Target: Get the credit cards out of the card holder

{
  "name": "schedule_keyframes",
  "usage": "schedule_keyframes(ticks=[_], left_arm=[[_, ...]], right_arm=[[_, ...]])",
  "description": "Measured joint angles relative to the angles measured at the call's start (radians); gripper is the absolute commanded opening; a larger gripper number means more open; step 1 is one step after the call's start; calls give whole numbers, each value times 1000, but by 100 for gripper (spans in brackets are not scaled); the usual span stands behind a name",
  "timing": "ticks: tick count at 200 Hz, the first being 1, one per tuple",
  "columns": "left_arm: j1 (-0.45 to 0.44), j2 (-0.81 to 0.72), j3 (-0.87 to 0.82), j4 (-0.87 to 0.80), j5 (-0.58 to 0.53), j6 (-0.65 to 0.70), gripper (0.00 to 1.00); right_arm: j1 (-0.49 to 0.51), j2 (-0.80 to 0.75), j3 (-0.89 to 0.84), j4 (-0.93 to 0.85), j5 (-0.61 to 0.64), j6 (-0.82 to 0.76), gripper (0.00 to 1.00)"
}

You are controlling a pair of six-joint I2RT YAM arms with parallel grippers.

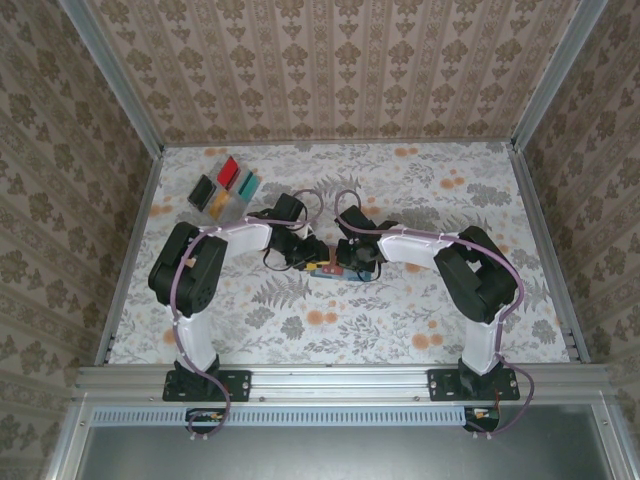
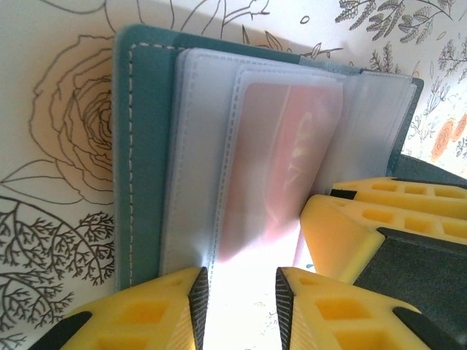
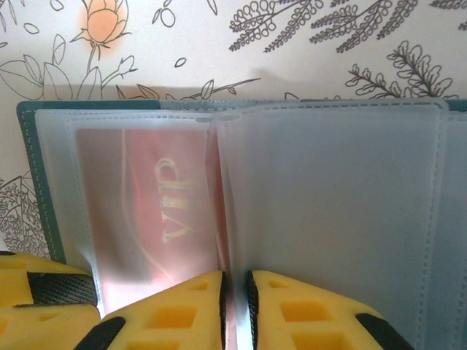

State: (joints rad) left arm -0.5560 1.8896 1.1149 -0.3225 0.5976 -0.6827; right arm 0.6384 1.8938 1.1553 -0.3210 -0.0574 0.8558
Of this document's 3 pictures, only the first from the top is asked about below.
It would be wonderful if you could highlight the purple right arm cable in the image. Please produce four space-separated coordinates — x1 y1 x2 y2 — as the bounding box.
333 188 537 441

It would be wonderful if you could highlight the orange card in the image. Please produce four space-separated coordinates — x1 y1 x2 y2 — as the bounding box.
208 192 231 220

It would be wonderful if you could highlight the floral table cover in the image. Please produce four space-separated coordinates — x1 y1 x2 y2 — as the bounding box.
107 142 576 366

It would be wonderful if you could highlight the teal card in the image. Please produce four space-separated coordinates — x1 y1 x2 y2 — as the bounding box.
237 172 262 197

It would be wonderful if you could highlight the clear plastic organizer tray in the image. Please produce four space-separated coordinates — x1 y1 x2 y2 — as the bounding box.
187 154 264 224

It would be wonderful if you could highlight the aluminium frame post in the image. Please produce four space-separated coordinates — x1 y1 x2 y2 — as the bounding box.
58 0 166 154
512 0 609 151

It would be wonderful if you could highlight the black cable connector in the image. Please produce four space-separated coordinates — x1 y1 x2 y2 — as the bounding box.
462 404 501 434
185 407 227 435

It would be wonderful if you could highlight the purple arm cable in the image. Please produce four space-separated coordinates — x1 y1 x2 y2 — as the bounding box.
169 188 324 444
333 188 537 441

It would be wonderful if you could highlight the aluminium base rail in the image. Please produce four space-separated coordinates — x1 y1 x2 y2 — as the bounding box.
72 363 619 401

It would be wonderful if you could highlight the aluminium side rail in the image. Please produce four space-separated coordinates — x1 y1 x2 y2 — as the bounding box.
507 142 591 364
94 148 165 366

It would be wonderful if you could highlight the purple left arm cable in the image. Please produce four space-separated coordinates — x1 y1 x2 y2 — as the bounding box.
169 188 324 444

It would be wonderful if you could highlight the grey slotted cable duct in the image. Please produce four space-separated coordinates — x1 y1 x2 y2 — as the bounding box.
92 405 464 427

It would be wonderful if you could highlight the grey metal sheet panel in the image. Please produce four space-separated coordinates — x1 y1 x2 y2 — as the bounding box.
74 404 609 480

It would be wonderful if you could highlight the black card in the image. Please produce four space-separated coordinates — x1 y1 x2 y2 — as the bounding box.
189 174 216 207

